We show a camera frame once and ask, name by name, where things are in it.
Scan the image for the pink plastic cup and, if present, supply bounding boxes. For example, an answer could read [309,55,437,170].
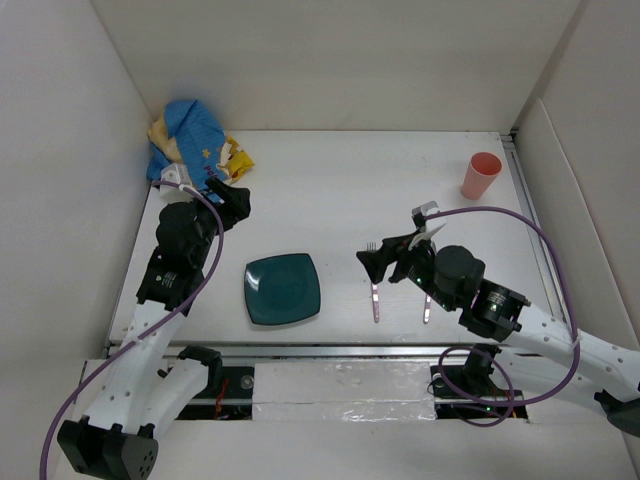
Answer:
[460,152,503,200]

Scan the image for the dark teal square plate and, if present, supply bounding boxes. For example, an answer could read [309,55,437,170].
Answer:
[244,253,321,327]

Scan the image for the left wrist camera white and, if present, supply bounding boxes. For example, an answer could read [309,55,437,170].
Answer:
[159,163,191,203]

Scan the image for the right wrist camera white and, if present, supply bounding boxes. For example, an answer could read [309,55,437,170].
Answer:
[410,201,446,249]

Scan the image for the fork with pink handle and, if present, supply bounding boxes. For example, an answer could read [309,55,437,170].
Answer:
[367,242,380,324]

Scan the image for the metal rail frame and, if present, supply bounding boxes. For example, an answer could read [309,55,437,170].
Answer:
[102,130,581,361]

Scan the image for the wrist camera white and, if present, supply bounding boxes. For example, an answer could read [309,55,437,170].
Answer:
[159,163,191,203]
[410,201,446,249]

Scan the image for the blue Pikachu cloth placemat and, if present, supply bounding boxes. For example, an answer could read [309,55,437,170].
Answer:
[146,100,254,192]

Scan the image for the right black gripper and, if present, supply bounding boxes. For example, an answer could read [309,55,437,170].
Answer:
[356,229,457,312]

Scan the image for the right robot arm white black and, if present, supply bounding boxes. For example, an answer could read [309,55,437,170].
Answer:
[356,237,639,436]

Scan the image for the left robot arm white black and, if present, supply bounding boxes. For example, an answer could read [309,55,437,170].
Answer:
[57,177,251,479]

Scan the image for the knife with pink handle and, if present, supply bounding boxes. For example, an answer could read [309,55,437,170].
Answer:
[423,295,432,325]

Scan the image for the white foam block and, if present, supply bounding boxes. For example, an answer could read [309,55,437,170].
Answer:
[252,360,436,423]

